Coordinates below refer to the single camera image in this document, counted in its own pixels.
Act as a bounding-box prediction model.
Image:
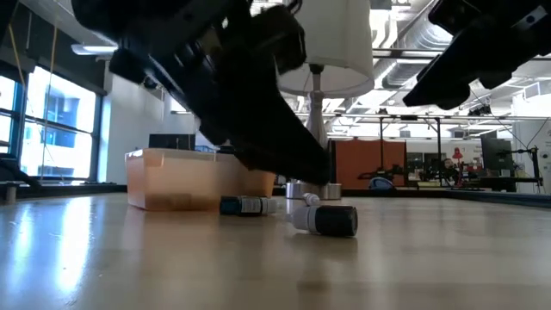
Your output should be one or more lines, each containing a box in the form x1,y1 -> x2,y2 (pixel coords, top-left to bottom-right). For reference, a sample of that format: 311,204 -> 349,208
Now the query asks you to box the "long ceiling light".
71,42 -> 120,57

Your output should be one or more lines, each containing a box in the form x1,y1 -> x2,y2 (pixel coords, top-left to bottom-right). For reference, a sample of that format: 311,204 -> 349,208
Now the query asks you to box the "orange room partition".
334,138 -> 408,190

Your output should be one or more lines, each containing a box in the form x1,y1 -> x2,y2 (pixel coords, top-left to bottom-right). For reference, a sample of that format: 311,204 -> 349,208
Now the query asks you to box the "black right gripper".
403,0 -> 551,111

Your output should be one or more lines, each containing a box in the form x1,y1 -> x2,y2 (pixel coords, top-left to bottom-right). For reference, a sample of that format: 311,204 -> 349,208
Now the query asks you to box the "white shade table lamp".
275,0 -> 376,202

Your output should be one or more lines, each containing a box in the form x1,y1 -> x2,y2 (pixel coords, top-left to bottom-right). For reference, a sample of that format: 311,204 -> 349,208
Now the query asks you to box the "large glass window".
0,64 -> 102,184

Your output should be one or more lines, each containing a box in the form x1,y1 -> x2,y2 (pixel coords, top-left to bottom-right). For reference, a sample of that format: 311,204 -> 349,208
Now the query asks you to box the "person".
439,157 -> 462,185

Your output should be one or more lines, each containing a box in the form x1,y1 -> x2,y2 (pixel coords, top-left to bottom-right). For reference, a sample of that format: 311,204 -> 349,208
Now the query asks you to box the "blue rounded object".
368,176 -> 397,191

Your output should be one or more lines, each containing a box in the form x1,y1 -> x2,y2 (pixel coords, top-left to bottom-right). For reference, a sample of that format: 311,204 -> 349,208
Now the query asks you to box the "orange translucent plastic bin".
124,147 -> 277,213

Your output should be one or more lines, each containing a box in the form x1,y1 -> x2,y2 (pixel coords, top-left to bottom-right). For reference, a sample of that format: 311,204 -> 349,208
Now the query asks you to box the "black computer monitor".
148,133 -> 197,152
480,136 -> 514,172

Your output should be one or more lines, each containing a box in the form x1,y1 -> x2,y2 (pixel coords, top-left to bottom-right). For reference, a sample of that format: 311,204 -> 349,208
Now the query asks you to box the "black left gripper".
71,0 -> 331,186

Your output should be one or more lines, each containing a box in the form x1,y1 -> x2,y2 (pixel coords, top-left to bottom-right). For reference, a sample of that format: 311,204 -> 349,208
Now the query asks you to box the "black metal gantry frame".
296,112 -> 517,184

